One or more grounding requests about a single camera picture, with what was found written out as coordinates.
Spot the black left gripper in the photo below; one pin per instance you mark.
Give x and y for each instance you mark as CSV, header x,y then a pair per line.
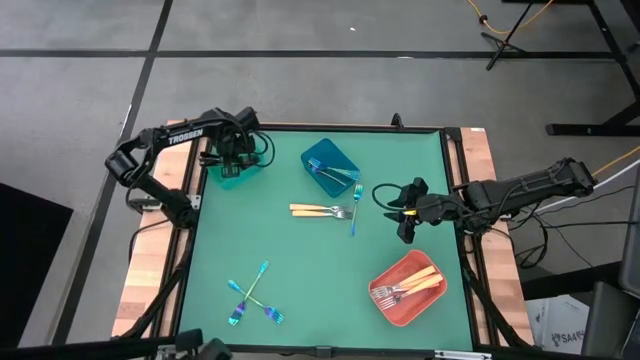
x,y
237,145

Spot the black floor stand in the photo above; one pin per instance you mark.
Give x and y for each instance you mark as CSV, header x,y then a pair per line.
x,y
575,130

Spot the dark metal fork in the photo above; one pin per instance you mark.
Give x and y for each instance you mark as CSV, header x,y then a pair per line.
x,y
206,158
210,163

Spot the white cardboard box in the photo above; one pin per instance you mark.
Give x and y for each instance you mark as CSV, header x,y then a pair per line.
x,y
560,325

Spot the translucent teal plastic bin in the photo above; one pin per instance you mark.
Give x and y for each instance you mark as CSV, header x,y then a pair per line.
x,y
250,175

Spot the black mount bracket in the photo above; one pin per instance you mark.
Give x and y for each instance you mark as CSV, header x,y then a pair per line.
x,y
397,121

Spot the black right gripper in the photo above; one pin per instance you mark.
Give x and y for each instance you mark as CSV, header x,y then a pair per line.
x,y
437,209

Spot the green table mat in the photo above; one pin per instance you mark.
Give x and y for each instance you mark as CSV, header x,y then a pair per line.
x,y
325,300

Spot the orange plastic bin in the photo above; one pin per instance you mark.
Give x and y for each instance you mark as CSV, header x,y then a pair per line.
x,y
415,310

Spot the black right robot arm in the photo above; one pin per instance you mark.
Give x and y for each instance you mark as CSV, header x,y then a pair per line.
x,y
525,187

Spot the blue plastic bin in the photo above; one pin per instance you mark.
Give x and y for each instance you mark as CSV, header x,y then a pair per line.
x,y
327,146

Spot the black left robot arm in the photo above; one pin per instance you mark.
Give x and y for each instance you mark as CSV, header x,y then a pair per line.
x,y
185,136

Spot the black table-level camera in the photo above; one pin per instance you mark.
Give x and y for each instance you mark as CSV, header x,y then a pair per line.
x,y
324,351

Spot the black rounded object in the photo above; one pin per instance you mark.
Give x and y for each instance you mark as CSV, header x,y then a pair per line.
x,y
215,350

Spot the black tripod stand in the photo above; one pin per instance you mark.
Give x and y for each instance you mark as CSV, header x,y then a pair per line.
x,y
502,44

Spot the dark grey chair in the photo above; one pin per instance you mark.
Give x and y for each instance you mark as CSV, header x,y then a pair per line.
x,y
610,320

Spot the black floor mat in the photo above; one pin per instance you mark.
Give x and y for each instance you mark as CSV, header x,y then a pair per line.
x,y
30,260

